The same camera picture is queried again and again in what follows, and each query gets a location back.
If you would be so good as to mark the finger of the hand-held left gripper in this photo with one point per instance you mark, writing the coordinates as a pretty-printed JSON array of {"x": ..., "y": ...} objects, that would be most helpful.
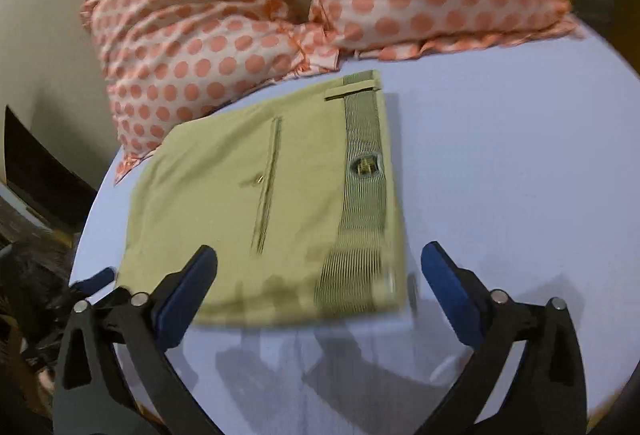
[{"x": 96, "y": 279}]

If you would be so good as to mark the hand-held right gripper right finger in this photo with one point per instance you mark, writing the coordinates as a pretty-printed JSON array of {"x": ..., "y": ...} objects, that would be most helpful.
[{"x": 450, "y": 297}]

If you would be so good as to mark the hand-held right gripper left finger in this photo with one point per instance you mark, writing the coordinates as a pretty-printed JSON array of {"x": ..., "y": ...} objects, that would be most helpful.
[{"x": 182, "y": 302}]

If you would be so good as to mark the khaki pants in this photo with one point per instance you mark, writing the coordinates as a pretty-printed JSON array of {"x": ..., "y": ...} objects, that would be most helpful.
[{"x": 210, "y": 195}]

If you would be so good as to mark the dark cabinet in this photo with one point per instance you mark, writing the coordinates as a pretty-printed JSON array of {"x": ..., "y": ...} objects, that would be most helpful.
[{"x": 45, "y": 170}]

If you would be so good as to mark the large orange polka dot pillow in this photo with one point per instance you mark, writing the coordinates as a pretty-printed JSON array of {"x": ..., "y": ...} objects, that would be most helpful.
[{"x": 200, "y": 15}]

